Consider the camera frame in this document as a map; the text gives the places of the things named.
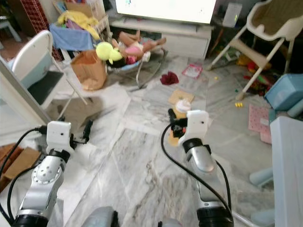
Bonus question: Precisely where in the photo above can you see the small brown cardboard piece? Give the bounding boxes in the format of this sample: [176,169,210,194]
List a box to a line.
[168,89,195,105]

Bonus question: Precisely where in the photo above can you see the dark red cloth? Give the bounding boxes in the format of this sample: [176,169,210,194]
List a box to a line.
[160,71,180,87]

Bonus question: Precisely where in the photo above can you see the pink picture book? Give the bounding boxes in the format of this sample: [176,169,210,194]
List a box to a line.
[181,63,204,79]

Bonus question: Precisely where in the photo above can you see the brown paper bag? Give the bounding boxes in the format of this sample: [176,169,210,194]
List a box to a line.
[71,50,107,92]

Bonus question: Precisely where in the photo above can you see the flat brown cardboard sheet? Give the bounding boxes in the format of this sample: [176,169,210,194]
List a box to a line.
[2,147,44,191]

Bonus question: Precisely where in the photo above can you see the doll in pink clothes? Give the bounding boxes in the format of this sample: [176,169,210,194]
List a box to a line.
[114,31,167,65]

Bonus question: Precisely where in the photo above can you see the white television stand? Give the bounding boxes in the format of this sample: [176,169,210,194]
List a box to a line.
[108,19,214,61]

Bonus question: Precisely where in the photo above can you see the pink play mat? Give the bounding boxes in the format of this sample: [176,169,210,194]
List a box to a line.
[248,105,273,144]

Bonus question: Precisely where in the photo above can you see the yellow plush toy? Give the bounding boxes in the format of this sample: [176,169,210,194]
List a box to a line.
[95,42,125,65]

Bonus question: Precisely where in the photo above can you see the blue cloth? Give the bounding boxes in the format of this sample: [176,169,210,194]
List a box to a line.
[49,25,96,52]

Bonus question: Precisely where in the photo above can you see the grey robot left leg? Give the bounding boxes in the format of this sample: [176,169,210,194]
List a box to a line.
[84,207,120,227]

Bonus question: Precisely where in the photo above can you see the grey robot leg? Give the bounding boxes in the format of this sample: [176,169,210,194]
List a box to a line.
[159,218,185,227]
[84,207,120,227]

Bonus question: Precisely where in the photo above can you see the red and yellow toy pile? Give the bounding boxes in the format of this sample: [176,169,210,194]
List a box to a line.
[236,54,274,94]

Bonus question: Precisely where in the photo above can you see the grey robot right leg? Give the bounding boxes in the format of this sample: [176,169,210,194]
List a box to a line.
[159,218,185,227]

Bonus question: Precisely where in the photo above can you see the yellow cloth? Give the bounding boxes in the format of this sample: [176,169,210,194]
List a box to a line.
[57,10,101,41]

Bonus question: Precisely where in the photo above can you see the bright television screen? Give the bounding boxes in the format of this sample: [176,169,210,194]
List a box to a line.
[115,0,217,25]

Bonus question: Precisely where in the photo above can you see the light blue plastic tub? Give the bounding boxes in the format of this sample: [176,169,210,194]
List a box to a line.
[265,73,303,120]

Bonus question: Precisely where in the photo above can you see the light blue child chair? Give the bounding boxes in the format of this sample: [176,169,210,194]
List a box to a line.
[248,115,303,227]

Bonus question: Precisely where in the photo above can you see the white box device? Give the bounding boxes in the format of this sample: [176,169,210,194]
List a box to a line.
[222,2,243,28]

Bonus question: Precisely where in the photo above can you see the cream baby high chair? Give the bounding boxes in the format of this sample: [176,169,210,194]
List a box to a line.
[207,0,303,101]

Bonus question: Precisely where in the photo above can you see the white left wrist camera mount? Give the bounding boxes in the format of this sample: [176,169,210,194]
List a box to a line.
[46,121,73,151]

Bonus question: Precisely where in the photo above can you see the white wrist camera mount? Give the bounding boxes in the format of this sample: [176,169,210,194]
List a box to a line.
[46,121,73,151]
[185,110,210,142]

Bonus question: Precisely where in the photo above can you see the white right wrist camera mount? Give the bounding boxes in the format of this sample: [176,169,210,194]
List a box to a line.
[185,110,210,142]

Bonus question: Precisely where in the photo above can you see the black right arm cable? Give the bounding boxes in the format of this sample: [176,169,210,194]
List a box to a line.
[160,124,235,220]

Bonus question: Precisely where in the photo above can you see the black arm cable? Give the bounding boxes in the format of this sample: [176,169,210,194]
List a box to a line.
[160,124,235,220]
[0,125,48,225]

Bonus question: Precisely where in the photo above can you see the baby bouncer with metal frame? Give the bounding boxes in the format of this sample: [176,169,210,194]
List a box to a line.
[107,45,170,91]

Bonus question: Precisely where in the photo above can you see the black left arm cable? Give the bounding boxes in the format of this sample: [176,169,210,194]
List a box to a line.
[0,125,48,225]

